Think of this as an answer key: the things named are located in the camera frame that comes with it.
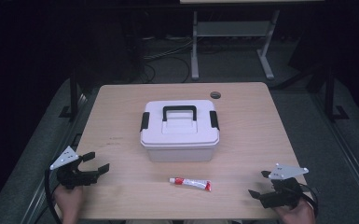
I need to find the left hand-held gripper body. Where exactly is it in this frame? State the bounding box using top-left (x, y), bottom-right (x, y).
top-left (49, 146), bottom-right (102, 190)

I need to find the grey metal table frame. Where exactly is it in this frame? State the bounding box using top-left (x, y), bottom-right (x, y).
top-left (190, 9), bottom-right (282, 81)

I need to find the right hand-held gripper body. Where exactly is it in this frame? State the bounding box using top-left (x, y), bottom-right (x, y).
top-left (260, 162), bottom-right (310, 209)

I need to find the person's left hand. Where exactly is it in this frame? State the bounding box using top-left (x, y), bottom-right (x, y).
top-left (54, 185), bottom-right (85, 224)

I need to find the black metal stand post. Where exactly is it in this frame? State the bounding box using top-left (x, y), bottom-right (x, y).
top-left (59, 69), bottom-right (79, 121)
top-left (324, 66), bottom-right (350, 123)

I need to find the white plastic storage box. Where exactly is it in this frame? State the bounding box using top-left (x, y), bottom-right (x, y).
top-left (142, 143), bottom-right (218, 163)

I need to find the white lid with black handle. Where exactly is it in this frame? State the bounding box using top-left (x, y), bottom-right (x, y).
top-left (139, 99), bottom-right (221, 147)

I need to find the person's right hand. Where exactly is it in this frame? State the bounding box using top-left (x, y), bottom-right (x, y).
top-left (273, 199), bottom-right (316, 224)

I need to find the bundle of floor cables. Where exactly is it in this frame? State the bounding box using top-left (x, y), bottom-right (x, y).
top-left (141, 35), bottom-right (194, 84)

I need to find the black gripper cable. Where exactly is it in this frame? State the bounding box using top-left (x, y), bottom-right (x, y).
top-left (44, 167), bottom-right (63, 224)
top-left (299, 182), bottom-right (320, 217)

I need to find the white and red ointment tube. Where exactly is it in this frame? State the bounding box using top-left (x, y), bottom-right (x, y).
top-left (169, 176), bottom-right (213, 192)

